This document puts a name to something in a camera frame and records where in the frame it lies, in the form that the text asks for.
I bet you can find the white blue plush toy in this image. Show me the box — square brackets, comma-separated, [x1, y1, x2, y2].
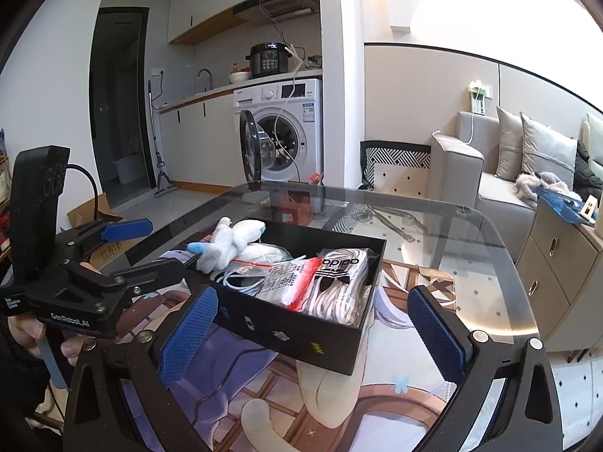
[186, 217, 266, 273]

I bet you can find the white cord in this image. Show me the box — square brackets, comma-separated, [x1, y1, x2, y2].
[235, 242, 294, 270]

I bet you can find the white packet with red seal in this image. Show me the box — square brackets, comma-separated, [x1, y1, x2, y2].
[256, 257, 323, 312]

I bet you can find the black cardboard box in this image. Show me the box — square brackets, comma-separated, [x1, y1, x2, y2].
[186, 217, 385, 376]

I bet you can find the adidas bag of white laces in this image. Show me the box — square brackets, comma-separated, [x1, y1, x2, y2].
[303, 248, 374, 327]

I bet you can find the person's left hand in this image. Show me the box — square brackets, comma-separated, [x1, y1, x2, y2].
[8, 313, 89, 366]

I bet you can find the brown cardboard box on floor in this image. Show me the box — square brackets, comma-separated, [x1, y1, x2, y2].
[67, 193, 134, 269]

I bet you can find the floor mop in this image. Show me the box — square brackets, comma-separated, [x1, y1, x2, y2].
[147, 79, 178, 198]

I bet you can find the anime printed desk mat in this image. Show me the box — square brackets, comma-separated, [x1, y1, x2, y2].
[112, 201, 461, 452]

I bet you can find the beige drawer cabinet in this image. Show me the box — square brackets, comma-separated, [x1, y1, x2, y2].
[516, 201, 603, 352]

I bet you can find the black kitchen faucet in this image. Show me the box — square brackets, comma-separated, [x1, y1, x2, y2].
[196, 69, 214, 92]

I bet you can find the white bowl on counter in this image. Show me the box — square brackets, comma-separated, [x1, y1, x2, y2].
[229, 70, 251, 84]

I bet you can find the white front-load washing machine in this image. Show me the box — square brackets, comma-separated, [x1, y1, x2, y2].
[233, 78, 324, 183]

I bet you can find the blue folder on cabinet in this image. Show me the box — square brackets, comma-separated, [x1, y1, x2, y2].
[534, 187, 596, 226]

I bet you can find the black electric pressure cooker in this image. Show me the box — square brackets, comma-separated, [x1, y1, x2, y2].
[245, 42, 292, 79]

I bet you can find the beige sofa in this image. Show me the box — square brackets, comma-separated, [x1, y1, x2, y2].
[426, 107, 580, 259]

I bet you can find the beige throw pillow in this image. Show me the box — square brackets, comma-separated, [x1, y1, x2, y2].
[496, 106, 523, 182]

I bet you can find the grey throw pillow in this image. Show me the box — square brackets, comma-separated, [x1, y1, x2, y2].
[520, 112, 577, 190]

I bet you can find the black patterned chair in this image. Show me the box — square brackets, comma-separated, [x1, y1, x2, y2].
[361, 140, 431, 197]

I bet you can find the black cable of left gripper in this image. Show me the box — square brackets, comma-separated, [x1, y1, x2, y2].
[65, 163, 101, 223]

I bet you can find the wall socket with chargers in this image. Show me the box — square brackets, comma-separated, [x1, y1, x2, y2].
[467, 79, 494, 115]

